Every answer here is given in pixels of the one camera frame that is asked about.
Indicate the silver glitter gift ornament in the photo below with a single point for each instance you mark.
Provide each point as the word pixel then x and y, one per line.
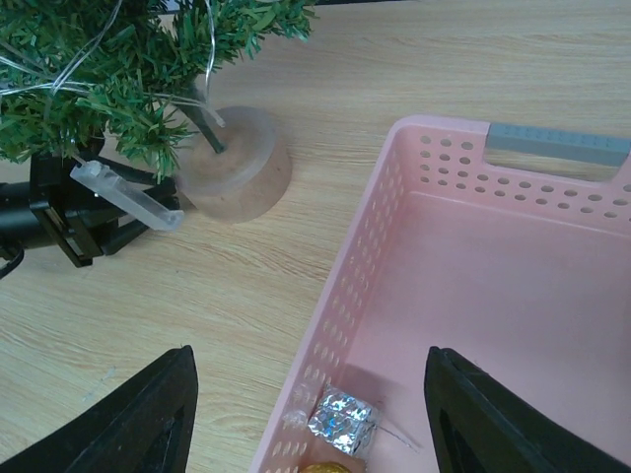
pixel 345 422

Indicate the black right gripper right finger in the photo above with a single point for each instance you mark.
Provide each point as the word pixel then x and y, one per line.
pixel 479 425

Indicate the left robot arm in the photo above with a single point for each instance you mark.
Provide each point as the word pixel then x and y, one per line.
pixel 17 220

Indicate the pink perforated plastic basket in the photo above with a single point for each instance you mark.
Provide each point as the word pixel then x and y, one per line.
pixel 506 243

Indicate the round wooden tree base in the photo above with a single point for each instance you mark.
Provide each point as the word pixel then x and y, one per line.
pixel 245 180

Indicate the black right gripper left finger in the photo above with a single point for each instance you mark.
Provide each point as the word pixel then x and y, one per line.
pixel 145 425

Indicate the small green christmas tree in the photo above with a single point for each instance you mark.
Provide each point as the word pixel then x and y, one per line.
pixel 72 71

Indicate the clear plastic battery box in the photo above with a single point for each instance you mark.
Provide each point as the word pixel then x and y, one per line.
pixel 115 189

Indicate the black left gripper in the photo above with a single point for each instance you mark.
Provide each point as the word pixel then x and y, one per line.
pixel 65 211

